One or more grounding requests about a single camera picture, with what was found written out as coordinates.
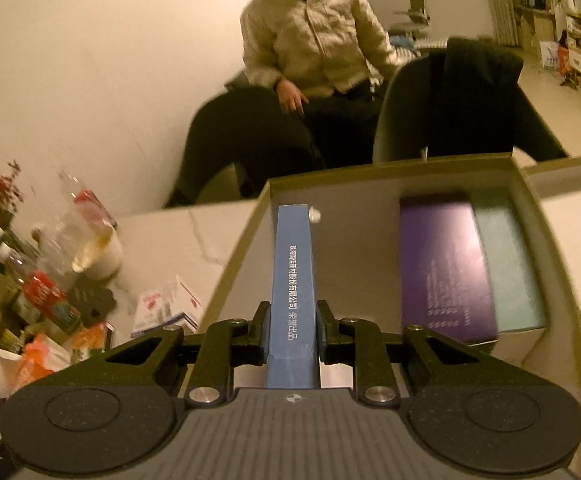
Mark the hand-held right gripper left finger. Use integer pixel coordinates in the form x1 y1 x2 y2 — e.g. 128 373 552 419
78 300 272 409

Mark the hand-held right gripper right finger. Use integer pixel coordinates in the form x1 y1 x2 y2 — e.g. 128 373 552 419
317 299 501 408

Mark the blue and white box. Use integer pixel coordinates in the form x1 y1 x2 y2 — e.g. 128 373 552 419
265 204 317 390

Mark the beige cardboard box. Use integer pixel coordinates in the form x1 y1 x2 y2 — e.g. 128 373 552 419
195 152 581 480

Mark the strawberry print medicine box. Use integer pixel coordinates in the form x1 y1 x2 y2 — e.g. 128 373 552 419
131 287 191 339

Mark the purple product box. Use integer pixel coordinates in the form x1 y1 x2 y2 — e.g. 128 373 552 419
399 192 500 347

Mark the white marble desktop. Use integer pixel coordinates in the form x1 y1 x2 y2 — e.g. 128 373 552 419
0 150 581 461

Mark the white medicine box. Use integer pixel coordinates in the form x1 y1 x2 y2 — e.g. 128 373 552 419
173 274 206 328

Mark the orange and green packet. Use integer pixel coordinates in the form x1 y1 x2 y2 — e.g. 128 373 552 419
70 322 116 363

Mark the white bowl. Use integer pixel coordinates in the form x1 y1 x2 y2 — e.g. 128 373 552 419
70 232 124 281

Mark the teal box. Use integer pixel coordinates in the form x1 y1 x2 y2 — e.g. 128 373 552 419
471 195 549 367

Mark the empty clear plastic bottle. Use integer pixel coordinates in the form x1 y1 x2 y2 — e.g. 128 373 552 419
58 170 117 233

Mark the red cartoon label drink bottle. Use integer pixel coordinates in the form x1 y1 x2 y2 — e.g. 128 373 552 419
0 242 85 337

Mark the orange and white tissue pack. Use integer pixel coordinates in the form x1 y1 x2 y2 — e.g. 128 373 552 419
0 332 74 401

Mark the dark chair with coat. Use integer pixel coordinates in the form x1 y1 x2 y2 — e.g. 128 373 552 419
372 55 454 165

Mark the beige box lid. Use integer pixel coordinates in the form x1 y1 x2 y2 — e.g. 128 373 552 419
521 152 581 202

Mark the patterned curtain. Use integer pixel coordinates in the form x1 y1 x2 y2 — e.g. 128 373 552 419
485 0 521 46

